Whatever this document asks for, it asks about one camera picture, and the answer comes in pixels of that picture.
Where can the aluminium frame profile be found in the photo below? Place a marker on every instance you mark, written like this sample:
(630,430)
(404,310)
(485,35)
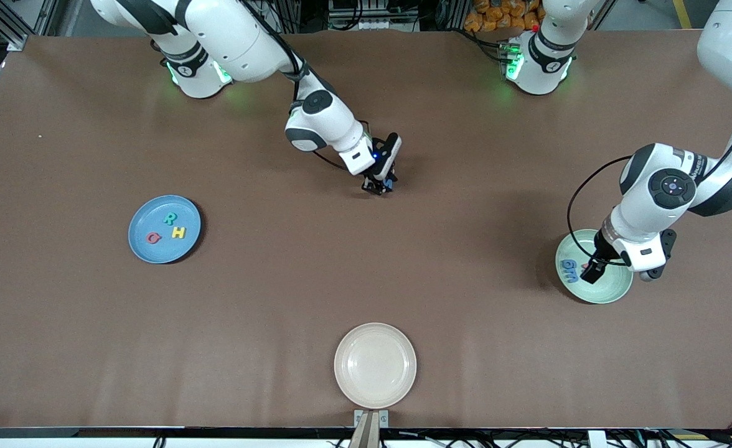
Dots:
(43,15)
(683,12)

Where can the orange snack packets pile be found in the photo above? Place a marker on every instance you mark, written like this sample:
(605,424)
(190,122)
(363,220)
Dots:
(497,15)

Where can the green plate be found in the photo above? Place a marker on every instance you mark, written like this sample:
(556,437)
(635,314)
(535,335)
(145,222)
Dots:
(609,289)

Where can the teal foam letter R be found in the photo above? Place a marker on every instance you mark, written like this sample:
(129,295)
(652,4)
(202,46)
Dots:
(166,219)

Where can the cream plate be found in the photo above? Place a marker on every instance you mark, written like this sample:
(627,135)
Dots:
(375,366)

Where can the blue foam letter E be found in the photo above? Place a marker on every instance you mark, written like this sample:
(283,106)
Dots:
(571,277)

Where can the blue foam letter M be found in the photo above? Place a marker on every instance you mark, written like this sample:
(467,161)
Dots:
(389,184)

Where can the blue foam letter g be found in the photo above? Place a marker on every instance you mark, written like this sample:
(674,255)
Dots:
(569,265)

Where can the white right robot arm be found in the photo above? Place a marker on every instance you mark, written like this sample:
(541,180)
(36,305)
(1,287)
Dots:
(235,37)

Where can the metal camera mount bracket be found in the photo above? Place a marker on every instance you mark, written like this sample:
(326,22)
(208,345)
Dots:
(371,426)

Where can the yellow foam letter H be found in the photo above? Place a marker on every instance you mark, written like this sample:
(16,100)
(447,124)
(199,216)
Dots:
(179,233)

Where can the blue plate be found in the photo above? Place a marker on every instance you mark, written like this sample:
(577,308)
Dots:
(148,211)

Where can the pink foam letter Q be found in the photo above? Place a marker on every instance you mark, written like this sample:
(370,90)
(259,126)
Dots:
(148,238)

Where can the black equipment rack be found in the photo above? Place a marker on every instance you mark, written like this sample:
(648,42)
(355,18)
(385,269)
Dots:
(372,18)

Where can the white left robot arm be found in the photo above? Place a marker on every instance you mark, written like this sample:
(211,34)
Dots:
(671,186)

